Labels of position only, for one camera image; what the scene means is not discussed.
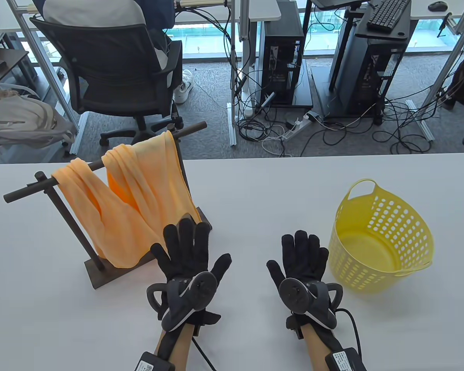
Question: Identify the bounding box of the tangle of floor cables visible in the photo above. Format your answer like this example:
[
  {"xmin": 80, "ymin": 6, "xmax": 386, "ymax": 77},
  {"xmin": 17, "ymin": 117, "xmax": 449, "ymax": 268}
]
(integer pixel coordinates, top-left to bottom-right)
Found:
[{"xmin": 236, "ymin": 87, "xmax": 464, "ymax": 158}]

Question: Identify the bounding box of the yellow perforated plastic basket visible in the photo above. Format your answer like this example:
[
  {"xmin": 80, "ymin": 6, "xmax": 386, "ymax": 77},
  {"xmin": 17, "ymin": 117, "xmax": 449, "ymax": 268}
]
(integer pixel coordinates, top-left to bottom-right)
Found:
[{"xmin": 328, "ymin": 178, "xmax": 436, "ymax": 295}]

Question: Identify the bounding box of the person's left hand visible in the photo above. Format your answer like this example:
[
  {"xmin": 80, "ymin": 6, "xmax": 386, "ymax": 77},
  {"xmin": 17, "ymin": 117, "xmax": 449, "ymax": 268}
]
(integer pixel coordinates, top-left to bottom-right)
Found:
[{"xmin": 146, "ymin": 218, "xmax": 232, "ymax": 333}]

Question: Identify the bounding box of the person's left forearm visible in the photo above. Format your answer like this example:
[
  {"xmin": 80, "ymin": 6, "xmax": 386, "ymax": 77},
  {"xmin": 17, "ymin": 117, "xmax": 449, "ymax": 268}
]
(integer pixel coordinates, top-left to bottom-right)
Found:
[{"xmin": 155, "ymin": 324, "xmax": 196, "ymax": 371}]

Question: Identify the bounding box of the white desk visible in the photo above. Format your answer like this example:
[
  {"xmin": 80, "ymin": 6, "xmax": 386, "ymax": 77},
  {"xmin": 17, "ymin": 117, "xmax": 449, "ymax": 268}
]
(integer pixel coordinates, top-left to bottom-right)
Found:
[
  {"xmin": 173, "ymin": 0, "xmax": 282, "ymax": 23},
  {"xmin": 409, "ymin": 0, "xmax": 464, "ymax": 20}
]

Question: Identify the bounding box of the dark wooden towel rack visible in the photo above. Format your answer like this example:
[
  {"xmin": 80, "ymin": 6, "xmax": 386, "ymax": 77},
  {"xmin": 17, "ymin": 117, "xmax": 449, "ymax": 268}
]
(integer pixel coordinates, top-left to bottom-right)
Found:
[{"xmin": 3, "ymin": 121, "xmax": 214, "ymax": 290}]

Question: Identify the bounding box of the black glove cable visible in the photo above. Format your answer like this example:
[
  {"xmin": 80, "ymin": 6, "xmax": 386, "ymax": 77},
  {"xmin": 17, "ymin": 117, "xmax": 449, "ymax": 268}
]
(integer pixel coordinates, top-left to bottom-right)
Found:
[
  {"xmin": 191, "ymin": 335, "xmax": 214, "ymax": 371},
  {"xmin": 334, "ymin": 308, "xmax": 363, "ymax": 351}
]

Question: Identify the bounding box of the person's right forearm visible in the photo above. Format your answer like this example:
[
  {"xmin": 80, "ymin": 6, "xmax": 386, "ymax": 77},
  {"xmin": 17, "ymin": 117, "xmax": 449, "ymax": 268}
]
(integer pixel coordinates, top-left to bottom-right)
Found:
[{"xmin": 302, "ymin": 324, "xmax": 335, "ymax": 371}]

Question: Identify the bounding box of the person's right hand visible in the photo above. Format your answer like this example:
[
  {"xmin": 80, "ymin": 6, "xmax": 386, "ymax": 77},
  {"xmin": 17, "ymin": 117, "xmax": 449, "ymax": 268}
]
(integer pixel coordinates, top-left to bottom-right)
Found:
[{"xmin": 266, "ymin": 230, "xmax": 345, "ymax": 331}]

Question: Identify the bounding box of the black side table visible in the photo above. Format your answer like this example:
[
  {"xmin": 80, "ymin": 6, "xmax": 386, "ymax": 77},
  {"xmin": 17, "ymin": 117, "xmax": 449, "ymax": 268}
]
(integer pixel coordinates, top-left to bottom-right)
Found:
[{"xmin": 0, "ymin": 48, "xmax": 31, "ymax": 102}]

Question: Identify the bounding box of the black mesh office chair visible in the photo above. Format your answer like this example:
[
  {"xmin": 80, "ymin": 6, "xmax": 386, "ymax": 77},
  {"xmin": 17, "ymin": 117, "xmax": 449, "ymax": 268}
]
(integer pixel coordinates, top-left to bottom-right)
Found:
[{"xmin": 29, "ymin": 16, "xmax": 185, "ymax": 147}]

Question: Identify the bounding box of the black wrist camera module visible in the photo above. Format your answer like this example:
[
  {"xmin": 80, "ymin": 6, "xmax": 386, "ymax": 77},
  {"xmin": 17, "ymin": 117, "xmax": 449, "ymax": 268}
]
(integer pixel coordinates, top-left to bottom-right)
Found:
[
  {"xmin": 135, "ymin": 351, "xmax": 177, "ymax": 371},
  {"xmin": 324, "ymin": 347, "xmax": 368, "ymax": 371}
]

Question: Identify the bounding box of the bundle of black desk cables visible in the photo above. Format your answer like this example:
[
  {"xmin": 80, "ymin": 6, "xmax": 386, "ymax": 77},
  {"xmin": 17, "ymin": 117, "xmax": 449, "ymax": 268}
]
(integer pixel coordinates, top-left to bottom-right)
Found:
[{"xmin": 195, "ymin": 0, "xmax": 256, "ymax": 116}]

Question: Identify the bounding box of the white fabric bag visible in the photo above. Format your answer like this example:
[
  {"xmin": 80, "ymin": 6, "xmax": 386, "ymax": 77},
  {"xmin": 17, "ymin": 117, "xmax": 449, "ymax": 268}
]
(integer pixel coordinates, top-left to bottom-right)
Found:
[{"xmin": 0, "ymin": 86, "xmax": 76, "ymax": 148}]

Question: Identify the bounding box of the orange towel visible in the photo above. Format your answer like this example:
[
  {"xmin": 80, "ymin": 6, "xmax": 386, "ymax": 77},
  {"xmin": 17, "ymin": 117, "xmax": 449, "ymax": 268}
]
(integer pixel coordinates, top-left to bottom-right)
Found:
[
  {"xmin": 101, "ymin": 130, "xmax": 202, "ymax": 257},
  {"xmin": 51, "ymin": 157, "xmax": 157, "ymax": 269}
]

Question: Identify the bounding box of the black computer tower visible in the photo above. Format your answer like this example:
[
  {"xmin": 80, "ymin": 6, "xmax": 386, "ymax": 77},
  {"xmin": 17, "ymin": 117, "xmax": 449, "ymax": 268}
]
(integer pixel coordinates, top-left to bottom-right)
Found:
[
  {"xmin": 260, "ymin": 11, "xmax": 306, "ymax": 107},
  {"xmin": 328, "ymin": 23, "xmax": 410, "ymax": 116}
]

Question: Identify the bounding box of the white power strip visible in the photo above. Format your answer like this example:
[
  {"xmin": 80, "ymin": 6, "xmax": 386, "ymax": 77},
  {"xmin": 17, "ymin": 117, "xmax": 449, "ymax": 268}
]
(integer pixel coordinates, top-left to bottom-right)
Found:
[{"xmin": 281, "ymin": 110, "xmax": 322, "ymax": 140}]

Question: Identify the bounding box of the black keyboard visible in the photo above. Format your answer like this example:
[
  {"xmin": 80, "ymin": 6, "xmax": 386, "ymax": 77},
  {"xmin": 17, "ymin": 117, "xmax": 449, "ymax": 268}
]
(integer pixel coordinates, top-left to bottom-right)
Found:
[{"xmin": 367, "ymin": 0, "xmax": 411, "ymax": 32}]

